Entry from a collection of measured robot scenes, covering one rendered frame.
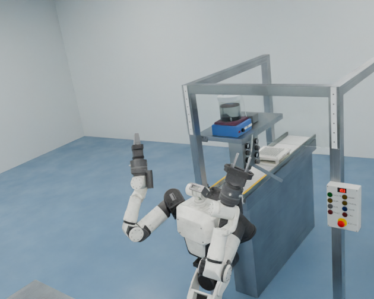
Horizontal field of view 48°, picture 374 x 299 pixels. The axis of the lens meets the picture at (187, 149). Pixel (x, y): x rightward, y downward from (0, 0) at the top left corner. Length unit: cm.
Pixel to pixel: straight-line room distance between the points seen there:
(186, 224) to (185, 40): 482
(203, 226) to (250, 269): 142
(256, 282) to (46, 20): 621
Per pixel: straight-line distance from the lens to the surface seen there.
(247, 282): 352
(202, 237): 209
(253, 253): 332
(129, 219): 222
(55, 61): 829
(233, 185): 174
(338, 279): 284
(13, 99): 773
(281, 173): 342
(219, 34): 637
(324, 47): 584
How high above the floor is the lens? 226
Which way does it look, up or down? 19 degrees down
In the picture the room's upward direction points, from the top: 8 degrees counter-clockwise
